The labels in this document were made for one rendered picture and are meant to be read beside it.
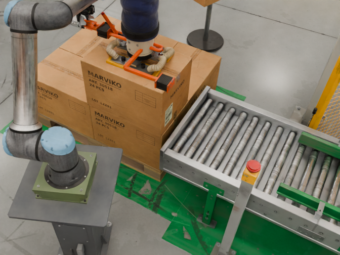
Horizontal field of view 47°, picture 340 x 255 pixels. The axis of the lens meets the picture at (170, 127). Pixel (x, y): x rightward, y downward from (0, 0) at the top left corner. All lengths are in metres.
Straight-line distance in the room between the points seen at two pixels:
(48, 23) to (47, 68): 1.40
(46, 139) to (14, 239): 1.19
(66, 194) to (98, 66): 0.87
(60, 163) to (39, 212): 0.30
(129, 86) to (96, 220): 0.86
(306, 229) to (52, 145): 1.49
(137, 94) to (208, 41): 2.02
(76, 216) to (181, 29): 2.94
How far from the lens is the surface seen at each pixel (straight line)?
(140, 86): 2.36
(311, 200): 2.39
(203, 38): 4.34
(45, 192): 2.07
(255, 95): 3.79
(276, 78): 4.05
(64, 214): 2.07
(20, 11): 1.83
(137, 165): 3.09
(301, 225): 2.43
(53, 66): 3.19
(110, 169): 2.19
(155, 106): 2.40
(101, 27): 2.57
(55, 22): 1.81
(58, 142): 1.88
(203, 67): 3.14
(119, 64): 2.47
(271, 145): 2.67
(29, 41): 1.85
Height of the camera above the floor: 2.52
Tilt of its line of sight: 48 degrees down
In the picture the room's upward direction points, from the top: 4 degrees clockwise
